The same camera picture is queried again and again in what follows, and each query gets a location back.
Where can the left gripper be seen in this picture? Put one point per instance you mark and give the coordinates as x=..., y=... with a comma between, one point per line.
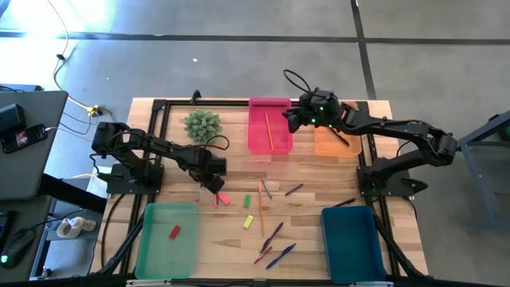
x=199, y=161

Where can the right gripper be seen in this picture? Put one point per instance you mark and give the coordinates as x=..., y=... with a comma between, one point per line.
x=322, y=107

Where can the pink eraser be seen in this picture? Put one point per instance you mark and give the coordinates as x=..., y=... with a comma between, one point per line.
x=224, y=198

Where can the green eraser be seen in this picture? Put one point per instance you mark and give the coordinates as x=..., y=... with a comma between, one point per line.
x=247, y=201

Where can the black crayon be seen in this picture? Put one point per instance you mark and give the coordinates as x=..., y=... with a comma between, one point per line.
x=342, y=139

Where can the yellow eraser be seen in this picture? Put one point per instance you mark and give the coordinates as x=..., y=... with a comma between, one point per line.
x=248, y=222

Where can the grey crayon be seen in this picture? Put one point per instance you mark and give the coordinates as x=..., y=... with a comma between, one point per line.
x=266, y=189

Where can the red eraser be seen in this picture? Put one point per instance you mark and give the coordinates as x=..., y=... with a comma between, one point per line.
x=174, y=232

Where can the purple pen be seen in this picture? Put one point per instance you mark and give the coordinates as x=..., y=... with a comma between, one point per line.
x=272, y=237

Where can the blue pen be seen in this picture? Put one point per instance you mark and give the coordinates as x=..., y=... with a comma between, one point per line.
x=281, y=256

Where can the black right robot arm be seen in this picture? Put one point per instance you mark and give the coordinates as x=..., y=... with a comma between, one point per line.
x=398, y=128

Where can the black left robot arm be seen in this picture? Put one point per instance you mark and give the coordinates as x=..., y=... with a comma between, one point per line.
x=119, y=137

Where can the orange plastic bin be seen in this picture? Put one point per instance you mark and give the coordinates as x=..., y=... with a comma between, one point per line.
x=330, y=147

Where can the green potted plant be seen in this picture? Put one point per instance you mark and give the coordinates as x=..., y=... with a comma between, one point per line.
x=203, y=126

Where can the pink plastic bin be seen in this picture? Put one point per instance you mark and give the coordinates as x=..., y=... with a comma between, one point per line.
x=259, y=135

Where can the green plastic bin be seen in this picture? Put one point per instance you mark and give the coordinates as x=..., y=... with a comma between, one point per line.
x=167, y=259

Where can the black table clamp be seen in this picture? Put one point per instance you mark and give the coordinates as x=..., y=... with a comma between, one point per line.
x=196, y=95

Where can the dark blue plastic bin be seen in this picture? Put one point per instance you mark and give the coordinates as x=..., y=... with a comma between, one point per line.
x=352, y=247

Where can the roll of white tape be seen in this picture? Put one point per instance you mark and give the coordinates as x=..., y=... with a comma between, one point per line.
x=67, y=229

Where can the grey desk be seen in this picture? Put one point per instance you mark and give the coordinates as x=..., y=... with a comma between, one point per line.
x=32, y=175

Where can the blue grey cart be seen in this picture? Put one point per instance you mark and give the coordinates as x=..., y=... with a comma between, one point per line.
x=490, y=187

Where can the dark desk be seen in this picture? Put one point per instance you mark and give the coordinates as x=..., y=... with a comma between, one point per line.
x=28, y=217

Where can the black smartphone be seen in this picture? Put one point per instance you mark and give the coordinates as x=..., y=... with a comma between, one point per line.
x=24, y=138

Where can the black computer mouse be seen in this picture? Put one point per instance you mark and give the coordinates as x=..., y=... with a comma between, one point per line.
x=16, y=247

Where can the black keyboard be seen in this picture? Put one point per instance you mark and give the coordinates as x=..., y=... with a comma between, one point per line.
x=6, y=225

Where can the black box device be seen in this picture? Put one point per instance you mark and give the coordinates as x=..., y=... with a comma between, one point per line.
x=12, y=117

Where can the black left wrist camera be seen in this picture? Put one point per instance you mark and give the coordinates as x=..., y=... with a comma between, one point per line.
x=217, y=166

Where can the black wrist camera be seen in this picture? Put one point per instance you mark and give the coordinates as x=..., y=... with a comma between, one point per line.
x=217, y=166
x=294, y=121

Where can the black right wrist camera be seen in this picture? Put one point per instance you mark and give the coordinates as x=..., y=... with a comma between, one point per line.
x=294, y=121

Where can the black aluminium table frame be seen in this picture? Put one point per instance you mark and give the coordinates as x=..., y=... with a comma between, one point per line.
x=207, y=103

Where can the silver metal bracket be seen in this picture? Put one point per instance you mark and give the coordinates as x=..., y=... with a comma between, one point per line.
x=372, y=284
x=147, y=283

